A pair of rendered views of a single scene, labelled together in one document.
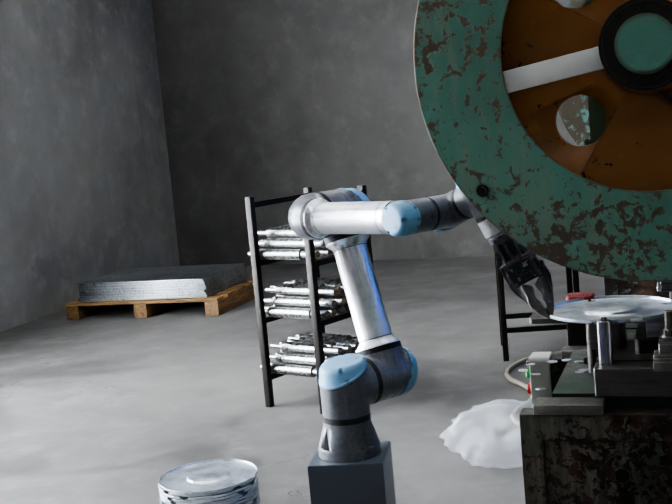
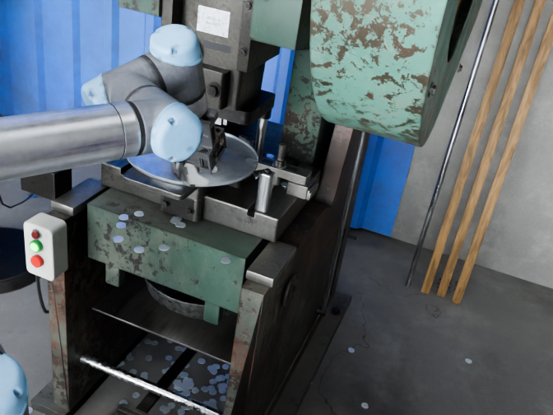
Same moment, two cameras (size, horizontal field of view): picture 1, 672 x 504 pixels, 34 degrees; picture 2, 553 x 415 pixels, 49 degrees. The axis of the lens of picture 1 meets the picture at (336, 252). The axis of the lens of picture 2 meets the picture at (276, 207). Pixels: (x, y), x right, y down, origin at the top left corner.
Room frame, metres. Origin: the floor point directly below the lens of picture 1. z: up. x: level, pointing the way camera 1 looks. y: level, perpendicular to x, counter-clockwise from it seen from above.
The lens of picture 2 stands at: (2.20, 0.62, 1.37)
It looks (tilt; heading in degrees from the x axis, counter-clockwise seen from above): 29 degrees down; 268
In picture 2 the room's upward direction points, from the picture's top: 9 degrees clockwise
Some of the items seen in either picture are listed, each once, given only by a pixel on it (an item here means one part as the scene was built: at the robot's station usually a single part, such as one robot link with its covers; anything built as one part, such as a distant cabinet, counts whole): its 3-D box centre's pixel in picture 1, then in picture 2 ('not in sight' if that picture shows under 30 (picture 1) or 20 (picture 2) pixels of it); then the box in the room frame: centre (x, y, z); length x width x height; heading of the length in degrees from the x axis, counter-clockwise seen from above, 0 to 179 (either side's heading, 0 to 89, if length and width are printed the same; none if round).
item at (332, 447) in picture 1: (348, 432); not in sight; (2.55, 0.01, 0.50); 0.15 x 0.15 x 0.10
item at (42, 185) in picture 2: (582, 350); (47, 197); (2.68, -0.60, 0.62); 0.10 x 0.06 x 0.20; 161
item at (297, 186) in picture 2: (669, 336); (283, 165); (2.15, -0.66, 0.76); 0.17 x 0.06 x 0.10; 161
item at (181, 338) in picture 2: not in sight; (204, 292); (2.31, -0.72, 0.31); 0.43 x 0.42 x 0.01; 161
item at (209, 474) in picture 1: (208, 475); not in sight; (3.10, 0.43, 0.25); 0.29 x 0.29 x 0.01
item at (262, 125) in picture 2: not in sight; (262, 128); (2.21, -0.75, 0.81); 0.02 x 0.02 x 0.14
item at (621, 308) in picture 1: (611, 308); (192, 153); (2.35, -0.59, 0.78); 0.29 x 0.29 x 0.01
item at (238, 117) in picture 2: not in sight; (222, 103); (2.31, -0.72, 0.86); 0.20 x 0.16 x 0.05; 161
